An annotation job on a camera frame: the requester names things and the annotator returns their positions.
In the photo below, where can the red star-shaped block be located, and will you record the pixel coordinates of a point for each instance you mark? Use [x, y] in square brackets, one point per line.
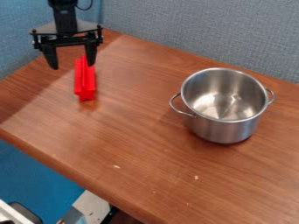
[84, 86]

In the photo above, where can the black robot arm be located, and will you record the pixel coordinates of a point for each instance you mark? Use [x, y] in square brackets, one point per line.
[67, 31]

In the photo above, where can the black white device corner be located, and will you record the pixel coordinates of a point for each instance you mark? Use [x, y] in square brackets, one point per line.
[15, 213]

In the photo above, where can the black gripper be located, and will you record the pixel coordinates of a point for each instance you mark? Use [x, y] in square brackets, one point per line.
[87, 35]

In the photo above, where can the white grey box under table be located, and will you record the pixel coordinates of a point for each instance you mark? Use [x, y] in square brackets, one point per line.
[88, 210]

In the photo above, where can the stainless steel pot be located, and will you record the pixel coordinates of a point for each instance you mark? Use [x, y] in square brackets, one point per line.
[222, 101]

